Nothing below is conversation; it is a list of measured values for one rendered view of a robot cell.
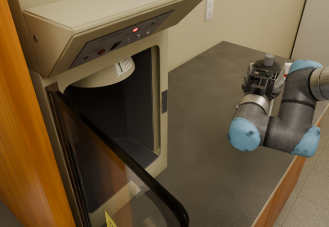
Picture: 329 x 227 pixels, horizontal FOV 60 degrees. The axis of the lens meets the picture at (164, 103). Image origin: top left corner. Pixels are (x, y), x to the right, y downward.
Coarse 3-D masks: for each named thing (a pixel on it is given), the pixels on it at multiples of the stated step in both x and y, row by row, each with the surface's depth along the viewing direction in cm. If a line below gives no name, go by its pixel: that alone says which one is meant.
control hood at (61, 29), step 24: (72, 0) 42; (96, 0) 42; (120, 0) 42; (144, 0) 42; (168, 0) 44; (192, 0) 52; (48, 24) 36; (72, 24) 34; (96, 24) 35; (120, 24) 40; (168, 24) 58; (48, 48) 38; (72, 48) 37; (48, 72) 42
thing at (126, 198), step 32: (64, 96) 43; (64, 128) 48; (96, 128) 37; (96, 160) 40; (128, 160) 32; (96, 192) 47; (128, 192) 34; (160, 192) 28; (96, 224) 57; (128, 224) 40; (160, 224) 30
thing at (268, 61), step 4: (268, 56) 88; (272, 56) 88; (260, 60) 93; (264, 60) 90; (268, 60) 89; (272, 60) 89; (256, 64) 91; (260, 64) 91; (264, 64) 90; (268, 64) 89; (272, 64) 91; (276, 64) 91; (264, 68) 88; (268, 68) 88; (272, 68) 88; (276, 68) 88; (280, 68) 89
